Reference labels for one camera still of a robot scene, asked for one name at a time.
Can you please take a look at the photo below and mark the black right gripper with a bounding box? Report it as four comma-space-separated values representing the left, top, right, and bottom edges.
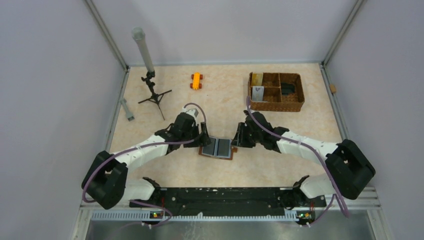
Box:
231, 122, 263, 149

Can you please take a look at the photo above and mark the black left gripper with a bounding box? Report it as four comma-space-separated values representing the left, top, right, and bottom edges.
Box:
181, 121, 212, 148

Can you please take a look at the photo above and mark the black credit card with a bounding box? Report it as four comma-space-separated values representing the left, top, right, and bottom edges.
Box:
201, 137, 217, 156

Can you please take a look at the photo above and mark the grey credit card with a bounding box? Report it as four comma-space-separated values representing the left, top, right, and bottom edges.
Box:
216, 138, 232, 159

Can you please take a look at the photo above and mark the brown leather card holder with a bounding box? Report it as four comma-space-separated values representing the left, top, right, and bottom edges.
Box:
198, 136, 238, 161

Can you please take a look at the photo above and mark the silver white credit card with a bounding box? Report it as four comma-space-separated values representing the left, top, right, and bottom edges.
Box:
251, 85, 265, 102

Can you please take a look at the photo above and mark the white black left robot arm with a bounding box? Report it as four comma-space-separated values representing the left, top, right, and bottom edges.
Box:
81, 109, 211, 210

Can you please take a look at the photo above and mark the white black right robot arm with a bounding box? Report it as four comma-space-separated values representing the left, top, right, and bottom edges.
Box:
231, 111, 376, 206

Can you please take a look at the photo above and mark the gold credit card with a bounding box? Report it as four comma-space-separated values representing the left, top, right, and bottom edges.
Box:
250, 72, 264, 87

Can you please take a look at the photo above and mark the orange toy car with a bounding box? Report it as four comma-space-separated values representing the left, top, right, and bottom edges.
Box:
189, 72, 203, 90

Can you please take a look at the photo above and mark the woven wicker divided basket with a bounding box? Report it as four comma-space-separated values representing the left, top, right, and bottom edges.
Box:
248, 72, 305, 112

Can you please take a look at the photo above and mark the small wooden block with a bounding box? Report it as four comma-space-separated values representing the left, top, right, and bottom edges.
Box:
329, 84, 337, 94

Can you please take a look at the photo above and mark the black tripod with grey tube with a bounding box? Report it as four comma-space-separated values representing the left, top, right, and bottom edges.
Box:
131, 27, 172, 120

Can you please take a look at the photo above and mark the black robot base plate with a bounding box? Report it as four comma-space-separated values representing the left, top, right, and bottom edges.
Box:
146, 187, 327, 217

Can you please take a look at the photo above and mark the grey metal bracket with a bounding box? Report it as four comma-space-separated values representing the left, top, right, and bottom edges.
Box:
119, 98, 135, 122

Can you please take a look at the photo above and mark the aluminium frame rail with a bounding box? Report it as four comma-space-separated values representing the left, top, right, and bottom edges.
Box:
317, 62, 382, 210

